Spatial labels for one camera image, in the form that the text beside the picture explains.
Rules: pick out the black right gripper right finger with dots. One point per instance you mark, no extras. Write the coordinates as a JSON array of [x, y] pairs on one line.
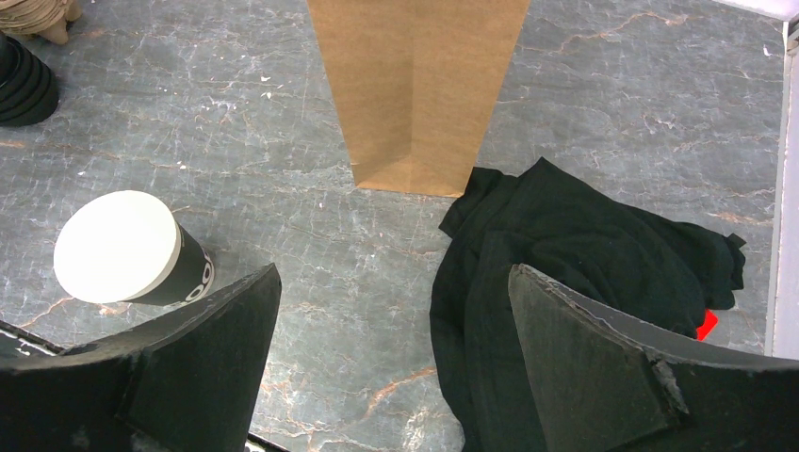
[[603, 380]]

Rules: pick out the black cloth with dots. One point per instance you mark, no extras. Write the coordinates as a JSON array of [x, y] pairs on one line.
[[665, 272]]

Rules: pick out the black paper coffee cup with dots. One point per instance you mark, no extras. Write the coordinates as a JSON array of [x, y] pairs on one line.
[[127, 246]]

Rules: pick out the brown paper bag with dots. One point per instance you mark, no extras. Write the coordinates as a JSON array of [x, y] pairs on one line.
[[415, 84]]

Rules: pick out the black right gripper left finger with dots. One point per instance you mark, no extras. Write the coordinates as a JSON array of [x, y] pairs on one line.
[[187, 380]]

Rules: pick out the red small object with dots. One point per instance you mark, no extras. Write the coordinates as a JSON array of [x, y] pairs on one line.
[[710, 322]]

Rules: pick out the stack of black lids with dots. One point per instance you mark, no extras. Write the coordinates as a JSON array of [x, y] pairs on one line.
[[29, 88]]

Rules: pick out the brown cardboard cup carrier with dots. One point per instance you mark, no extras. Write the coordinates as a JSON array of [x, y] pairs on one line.
[[47, 19]]

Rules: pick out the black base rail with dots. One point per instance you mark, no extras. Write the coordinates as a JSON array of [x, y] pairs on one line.
[[19, 343]]

